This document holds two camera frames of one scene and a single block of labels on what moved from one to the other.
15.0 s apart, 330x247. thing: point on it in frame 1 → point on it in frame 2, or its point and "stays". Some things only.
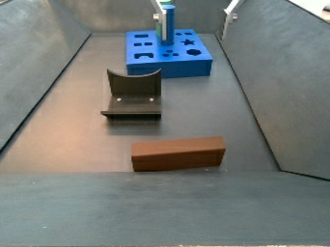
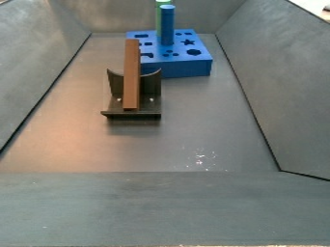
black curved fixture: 137,96 stays
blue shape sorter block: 182,59 stays
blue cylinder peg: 167,25 stays
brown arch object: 171,154 → 131,74
